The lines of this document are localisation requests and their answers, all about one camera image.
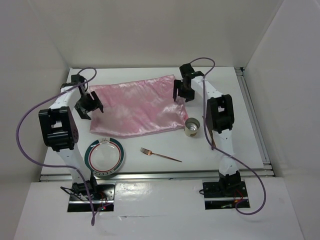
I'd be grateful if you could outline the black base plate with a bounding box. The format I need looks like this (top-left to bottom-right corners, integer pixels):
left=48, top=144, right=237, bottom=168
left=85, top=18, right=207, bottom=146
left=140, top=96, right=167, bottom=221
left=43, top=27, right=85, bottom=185
left=199, top=181, right=250, bottom=210
left=60, top=183, right=116, bottom=213

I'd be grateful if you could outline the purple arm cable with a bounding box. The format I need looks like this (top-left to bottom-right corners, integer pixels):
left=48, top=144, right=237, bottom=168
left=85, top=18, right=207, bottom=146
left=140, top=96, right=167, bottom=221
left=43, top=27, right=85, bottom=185
left=15, top=67, right=111, bottom=227
left=189, top=57, right=267, bottom=216

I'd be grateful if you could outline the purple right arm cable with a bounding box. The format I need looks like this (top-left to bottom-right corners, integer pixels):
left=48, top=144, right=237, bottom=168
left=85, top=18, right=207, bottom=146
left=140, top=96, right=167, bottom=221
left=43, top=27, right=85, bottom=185
left=189, top=57, right=267, bottom=216

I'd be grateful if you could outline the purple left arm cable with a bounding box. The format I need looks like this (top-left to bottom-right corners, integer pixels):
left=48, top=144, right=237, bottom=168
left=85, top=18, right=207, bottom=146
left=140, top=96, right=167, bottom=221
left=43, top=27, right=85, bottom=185
left=15, top=67, right=111, bottom=227

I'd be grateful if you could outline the copper fork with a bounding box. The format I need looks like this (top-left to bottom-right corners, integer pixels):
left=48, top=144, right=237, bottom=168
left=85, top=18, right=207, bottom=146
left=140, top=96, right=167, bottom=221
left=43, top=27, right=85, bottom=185
left=140, top=147, right=182, bottom=163

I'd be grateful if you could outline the paper cup silver interior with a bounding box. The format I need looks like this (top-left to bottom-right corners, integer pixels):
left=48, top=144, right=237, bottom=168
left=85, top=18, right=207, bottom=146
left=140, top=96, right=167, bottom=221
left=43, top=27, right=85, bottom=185
left=184, top=117, right=201, bottom=137

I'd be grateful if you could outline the aluminium side rail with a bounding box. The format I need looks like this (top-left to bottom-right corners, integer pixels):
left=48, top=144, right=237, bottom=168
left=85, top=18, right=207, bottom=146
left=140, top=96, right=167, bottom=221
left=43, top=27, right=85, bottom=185
left=234, top=67, right=275, bottom=177

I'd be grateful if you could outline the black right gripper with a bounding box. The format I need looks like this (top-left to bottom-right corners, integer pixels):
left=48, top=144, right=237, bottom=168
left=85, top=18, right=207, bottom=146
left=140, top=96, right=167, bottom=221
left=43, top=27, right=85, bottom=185
left=173, top=79, right=196, bottom=102

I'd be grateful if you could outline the white plate green red rim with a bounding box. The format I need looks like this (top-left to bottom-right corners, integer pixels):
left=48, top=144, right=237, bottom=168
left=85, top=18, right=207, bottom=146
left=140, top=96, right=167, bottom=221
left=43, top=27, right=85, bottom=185
left=84, top=137, right=125, bottom=177

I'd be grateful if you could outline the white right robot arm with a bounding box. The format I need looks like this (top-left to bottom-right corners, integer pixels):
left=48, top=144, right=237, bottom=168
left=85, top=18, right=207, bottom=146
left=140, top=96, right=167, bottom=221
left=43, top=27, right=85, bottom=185
left=89, top=63, right=241, bottom=196

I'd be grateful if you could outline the brown wooden knife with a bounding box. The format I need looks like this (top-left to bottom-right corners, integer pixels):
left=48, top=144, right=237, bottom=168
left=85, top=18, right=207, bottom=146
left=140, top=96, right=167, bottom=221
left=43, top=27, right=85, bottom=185
left=210, top=132, right=216, bottom=150

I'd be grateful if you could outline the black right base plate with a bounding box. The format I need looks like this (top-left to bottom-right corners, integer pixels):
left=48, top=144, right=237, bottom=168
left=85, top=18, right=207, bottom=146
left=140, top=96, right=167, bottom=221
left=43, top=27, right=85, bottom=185
left=199, top=181, right=250, bottom=210

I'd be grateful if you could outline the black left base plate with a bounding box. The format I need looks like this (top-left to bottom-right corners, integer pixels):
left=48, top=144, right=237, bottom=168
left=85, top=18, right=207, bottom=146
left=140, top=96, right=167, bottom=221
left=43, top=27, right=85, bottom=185
left=60, top=183, right=116, bottom=213

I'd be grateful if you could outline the aluminium table edge rail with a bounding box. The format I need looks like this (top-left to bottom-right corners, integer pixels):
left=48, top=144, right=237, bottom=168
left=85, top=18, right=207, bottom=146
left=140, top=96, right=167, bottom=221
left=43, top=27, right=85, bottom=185
left=39, top=168, right=275, bottom=183

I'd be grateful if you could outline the pink rose satin placemat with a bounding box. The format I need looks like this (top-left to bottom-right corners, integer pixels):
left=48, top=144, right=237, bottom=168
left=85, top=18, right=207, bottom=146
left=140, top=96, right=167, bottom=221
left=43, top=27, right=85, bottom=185
left=89, top=75, right=189, bottom=138

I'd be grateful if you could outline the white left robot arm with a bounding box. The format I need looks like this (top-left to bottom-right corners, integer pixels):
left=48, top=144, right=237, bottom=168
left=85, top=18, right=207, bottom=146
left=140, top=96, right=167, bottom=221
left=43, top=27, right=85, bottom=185
left=38, top=74, right=104, bottom=200

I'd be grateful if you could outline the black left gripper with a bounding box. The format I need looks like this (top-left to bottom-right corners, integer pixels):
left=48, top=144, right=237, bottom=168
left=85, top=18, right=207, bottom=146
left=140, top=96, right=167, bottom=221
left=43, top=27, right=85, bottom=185
left=73, top=91, right=103, bottom=120

